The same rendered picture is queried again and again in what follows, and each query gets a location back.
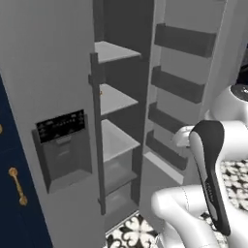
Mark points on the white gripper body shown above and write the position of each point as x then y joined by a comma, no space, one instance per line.
182,137

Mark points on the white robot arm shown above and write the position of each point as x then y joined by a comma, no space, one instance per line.
180,210

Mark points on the white fridge shelf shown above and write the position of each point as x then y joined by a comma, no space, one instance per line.
116,98
113,51
117,140

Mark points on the grey open fridge door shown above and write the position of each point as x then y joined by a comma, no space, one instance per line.
180,64

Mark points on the grey fridge drawer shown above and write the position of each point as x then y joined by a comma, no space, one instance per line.
117,171

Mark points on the grey fridge cabinet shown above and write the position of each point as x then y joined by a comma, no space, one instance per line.
126,19

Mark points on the grey fridge door with dispenser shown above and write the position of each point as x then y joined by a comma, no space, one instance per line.
48,64

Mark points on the dark grey door bin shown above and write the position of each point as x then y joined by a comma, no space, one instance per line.
177,85
164,150
184,40
163,117

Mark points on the small orange food item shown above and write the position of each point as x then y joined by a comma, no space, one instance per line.
100,93

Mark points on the navy blue cupboard door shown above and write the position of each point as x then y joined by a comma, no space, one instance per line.
16,210

